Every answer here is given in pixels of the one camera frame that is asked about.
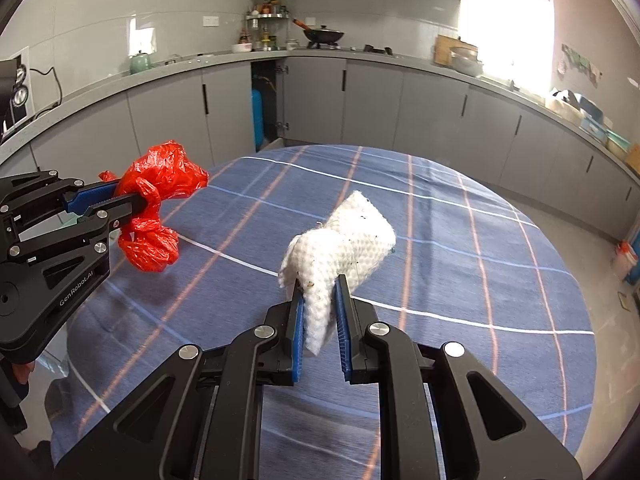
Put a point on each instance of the white bucket with orange lid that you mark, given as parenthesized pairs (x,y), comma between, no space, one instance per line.
(625,262)

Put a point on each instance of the black wok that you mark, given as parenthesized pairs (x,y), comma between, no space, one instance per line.
(325,36)

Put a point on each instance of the white bowl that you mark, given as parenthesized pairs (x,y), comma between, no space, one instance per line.
(241,48)

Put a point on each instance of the green teapot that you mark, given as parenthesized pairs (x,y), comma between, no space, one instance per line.
(140,64)

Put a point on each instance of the steel bowl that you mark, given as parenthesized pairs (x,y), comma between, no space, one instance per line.
(465,65)

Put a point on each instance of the grey kitchen counter cabinets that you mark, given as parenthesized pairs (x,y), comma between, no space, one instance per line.
(400,105)

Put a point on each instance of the metal spice rack with bottles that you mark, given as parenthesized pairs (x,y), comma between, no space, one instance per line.
(265,20)

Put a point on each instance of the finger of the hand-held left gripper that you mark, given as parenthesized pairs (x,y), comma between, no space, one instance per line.
(95,195)
(120,207)

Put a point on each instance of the blue plaid tablecloth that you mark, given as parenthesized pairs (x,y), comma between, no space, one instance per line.
(450,260)

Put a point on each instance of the blue water tank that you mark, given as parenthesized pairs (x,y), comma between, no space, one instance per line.
(258,120)

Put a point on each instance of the red plastic bag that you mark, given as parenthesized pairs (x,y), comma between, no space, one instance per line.
(165,170)

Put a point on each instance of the wall hook rack with cloths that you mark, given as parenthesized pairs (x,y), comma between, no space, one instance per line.
(580,62)

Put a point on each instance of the silver microwave oven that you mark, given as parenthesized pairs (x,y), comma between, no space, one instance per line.
(17,105)

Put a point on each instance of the bright window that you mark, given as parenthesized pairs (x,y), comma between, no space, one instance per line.
(505,20)

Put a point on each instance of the brown wooden board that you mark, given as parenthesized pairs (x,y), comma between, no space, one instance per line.
(634,160)

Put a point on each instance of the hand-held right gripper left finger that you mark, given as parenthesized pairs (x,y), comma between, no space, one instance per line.
(298,340)

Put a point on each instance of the blue storage box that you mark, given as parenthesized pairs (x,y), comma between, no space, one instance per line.
(592,120)

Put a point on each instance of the teal plastic container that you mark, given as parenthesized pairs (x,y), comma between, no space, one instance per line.
(617,146)

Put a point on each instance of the white wall socket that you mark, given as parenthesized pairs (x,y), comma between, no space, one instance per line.
(210,21)

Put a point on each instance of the gas stove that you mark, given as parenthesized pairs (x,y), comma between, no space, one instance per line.
(375,50)

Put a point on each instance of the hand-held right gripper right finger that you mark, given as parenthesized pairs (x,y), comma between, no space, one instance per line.
(344,330)

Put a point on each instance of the white dish basket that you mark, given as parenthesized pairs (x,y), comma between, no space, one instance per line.
(562,107)

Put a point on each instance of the wooden cutting board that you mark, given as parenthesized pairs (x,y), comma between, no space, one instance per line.
(442,50)

